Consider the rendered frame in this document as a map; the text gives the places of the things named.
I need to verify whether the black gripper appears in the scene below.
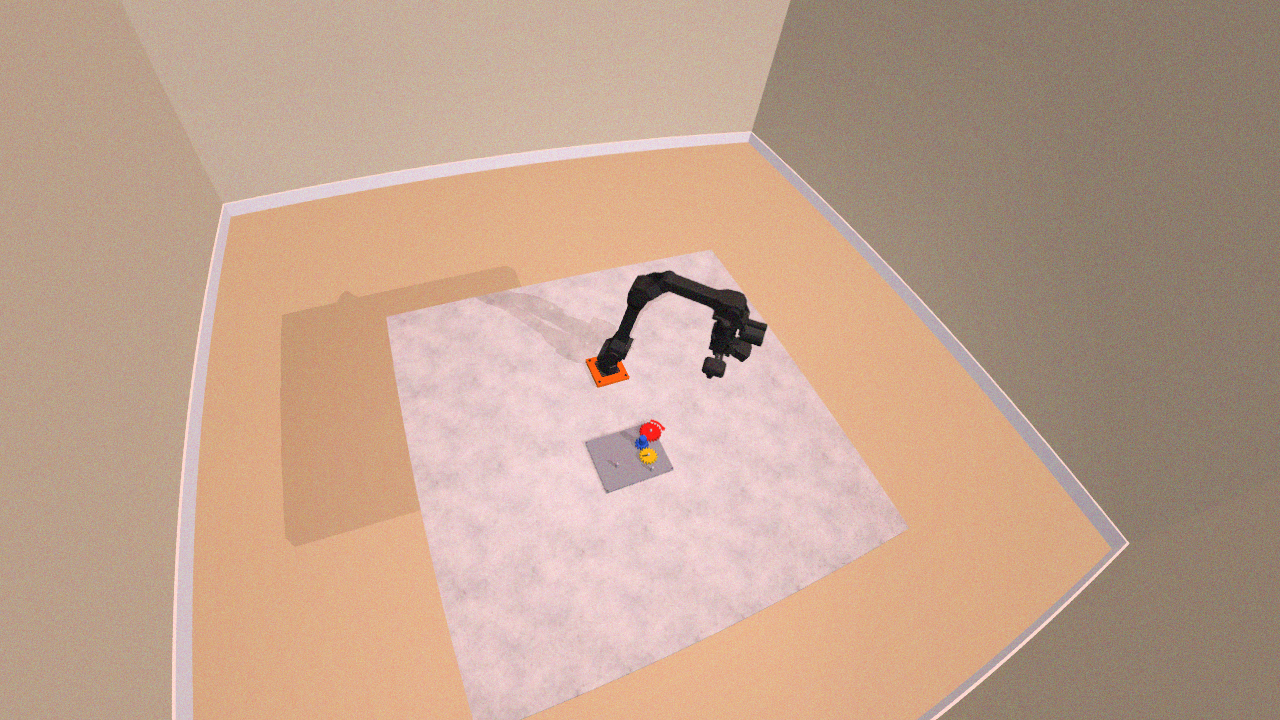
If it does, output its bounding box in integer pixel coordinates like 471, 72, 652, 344
701, 322, 733, 379

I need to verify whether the red gear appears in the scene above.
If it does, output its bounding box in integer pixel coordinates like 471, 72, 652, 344
639, 421, 660, 443

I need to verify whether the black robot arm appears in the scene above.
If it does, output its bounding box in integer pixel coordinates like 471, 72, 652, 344
594, 272, 767, 377

